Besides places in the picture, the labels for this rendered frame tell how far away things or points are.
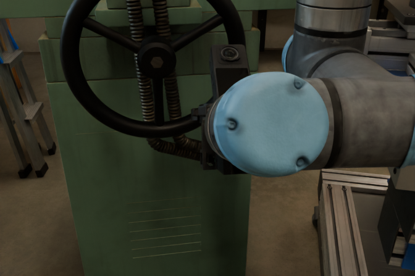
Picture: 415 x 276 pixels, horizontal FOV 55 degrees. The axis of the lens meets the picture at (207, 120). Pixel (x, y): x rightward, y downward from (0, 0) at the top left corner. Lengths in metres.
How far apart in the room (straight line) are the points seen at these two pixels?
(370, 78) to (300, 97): 0.09
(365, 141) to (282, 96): 0.08
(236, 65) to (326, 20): 0.13
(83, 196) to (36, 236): 0.61
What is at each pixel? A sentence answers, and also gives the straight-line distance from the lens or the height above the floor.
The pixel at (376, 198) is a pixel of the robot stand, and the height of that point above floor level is 0.21.
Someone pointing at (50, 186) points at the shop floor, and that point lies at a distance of 1.81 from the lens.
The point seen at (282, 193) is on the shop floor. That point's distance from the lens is 1.68.
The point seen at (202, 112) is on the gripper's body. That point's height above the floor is 0.79.
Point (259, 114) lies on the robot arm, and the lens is 0.27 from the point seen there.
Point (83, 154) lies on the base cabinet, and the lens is 0.92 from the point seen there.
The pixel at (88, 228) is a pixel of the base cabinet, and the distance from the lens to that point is 1.05.
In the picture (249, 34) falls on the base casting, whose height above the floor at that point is 0.79.
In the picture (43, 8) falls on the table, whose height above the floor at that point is 0.86.
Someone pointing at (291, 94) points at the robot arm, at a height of 0.90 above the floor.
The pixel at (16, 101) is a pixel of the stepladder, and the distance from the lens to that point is 1.77.
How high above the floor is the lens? 1.01
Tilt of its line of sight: 27 degrees down
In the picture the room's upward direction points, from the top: straight up
